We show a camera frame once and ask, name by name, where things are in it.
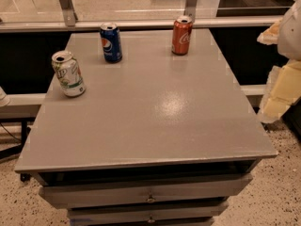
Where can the horizontal metal rail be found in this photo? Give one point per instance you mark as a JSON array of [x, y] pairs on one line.
[[234, 21]]

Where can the white green 7UP can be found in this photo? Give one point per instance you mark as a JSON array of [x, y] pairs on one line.
[[68, 73]]

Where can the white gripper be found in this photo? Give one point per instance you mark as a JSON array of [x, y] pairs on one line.
[[291, 35]]

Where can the upper grey drawer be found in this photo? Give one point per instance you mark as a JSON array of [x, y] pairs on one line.
[[145, 191]]

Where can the grey drawer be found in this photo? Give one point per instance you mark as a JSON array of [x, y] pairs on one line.
[[145, 191], [147, 213]]

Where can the red Coca-Cola can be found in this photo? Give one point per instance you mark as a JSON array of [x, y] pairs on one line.
[[182, 29]]

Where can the left metal rail bracket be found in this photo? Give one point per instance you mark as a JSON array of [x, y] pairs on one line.
[[69, 14]]

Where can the lower grey drawer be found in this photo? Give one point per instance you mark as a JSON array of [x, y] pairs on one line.
[[147, 213]]

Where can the right metal rail bracket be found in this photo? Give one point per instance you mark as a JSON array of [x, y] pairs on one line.
[[190, 8]]

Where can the grey drawer cabinet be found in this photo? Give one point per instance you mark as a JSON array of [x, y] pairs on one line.
[[152, 116]]

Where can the blue Pepsi can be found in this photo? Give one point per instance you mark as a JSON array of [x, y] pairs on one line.
[[111, 42]]

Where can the metal rail bracket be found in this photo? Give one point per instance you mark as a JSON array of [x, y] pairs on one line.
[[69, 14], [190, 8]]

